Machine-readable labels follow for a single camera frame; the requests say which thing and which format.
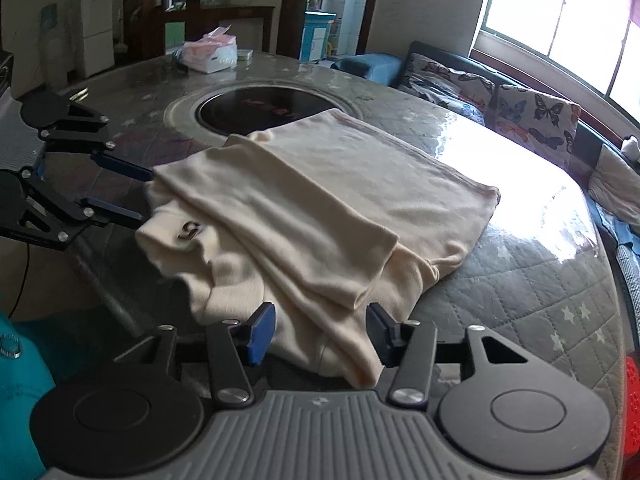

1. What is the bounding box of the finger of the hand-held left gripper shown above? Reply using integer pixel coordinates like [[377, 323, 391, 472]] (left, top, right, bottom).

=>
[[14, 170, 147, 253], [39, 102, 155, 182]]

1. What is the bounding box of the window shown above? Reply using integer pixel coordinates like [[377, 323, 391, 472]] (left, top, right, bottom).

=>
[[471, 0, 640, 112]]

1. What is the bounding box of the butterfly print cushion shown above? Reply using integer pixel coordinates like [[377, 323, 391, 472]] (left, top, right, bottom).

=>
[[486, 85, 582, 169], [399, 52, 497, 122]]

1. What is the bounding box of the white refrigerator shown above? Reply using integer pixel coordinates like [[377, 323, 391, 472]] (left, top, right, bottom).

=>
[[80, 0, 115, 79]]

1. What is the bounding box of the black cable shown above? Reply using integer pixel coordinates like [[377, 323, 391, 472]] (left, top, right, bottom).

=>
[[7, 246, 32, 322]]

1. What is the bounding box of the blue corner sofa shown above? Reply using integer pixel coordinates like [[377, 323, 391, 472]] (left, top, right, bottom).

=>
[[331, 40, 640, 321]]

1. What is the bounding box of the cream knit garment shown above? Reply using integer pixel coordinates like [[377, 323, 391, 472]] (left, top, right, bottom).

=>
[[135, 107, 502, 389]]

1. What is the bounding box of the red plastic stool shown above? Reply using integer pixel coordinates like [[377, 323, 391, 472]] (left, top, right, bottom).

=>
[[622, 355, 640, 462]]

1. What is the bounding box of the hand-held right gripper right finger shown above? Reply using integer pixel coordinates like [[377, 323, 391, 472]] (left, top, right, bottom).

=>
[[366, 302, 529, 407]]

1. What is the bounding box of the dark wooden door frame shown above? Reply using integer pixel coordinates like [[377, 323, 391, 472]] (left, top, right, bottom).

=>
[[357, 0, 385, 57]]

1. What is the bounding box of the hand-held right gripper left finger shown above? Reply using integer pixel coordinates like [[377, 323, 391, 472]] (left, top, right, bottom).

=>
[[114, 302, 277, 407]]

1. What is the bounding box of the dark wooden display cabinet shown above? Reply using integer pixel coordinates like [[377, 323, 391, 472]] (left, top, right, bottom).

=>
[[122, 0, 301, 62]]

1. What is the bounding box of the grey pillow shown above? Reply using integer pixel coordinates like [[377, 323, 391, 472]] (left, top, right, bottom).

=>
[[587, 144, 640, 220]]

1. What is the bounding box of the person's teal clothing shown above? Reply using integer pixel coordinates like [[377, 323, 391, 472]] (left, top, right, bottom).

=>
[[0, 309, 57, 480]]

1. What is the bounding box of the pink tissue pack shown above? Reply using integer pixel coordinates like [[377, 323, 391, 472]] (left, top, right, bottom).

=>
[[180, 26, 239, 76]]

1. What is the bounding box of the round black built-in cooktop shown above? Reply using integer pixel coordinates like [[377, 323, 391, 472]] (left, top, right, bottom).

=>
[[164, 82, 362, 142]]

